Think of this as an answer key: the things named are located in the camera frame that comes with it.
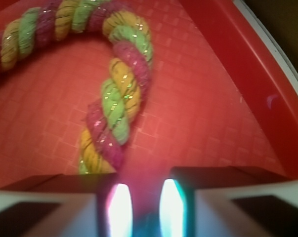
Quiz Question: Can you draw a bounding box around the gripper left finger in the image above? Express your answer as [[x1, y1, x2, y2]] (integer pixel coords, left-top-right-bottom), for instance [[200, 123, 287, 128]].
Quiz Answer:
[[0, 173, 133, 237]]

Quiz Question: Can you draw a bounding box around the yellow pink twisted rope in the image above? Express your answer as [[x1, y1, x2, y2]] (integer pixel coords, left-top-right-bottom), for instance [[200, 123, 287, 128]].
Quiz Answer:
[[0, 0, 154, 175]]

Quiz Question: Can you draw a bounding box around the red plastic tray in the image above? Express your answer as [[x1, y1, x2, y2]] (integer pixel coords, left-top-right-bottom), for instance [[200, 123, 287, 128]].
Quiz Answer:
[[0, 0, 298, 183]]

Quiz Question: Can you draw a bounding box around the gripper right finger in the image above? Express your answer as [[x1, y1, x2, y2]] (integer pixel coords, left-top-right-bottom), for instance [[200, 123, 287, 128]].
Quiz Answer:
[[159, 166, 298, 237]]

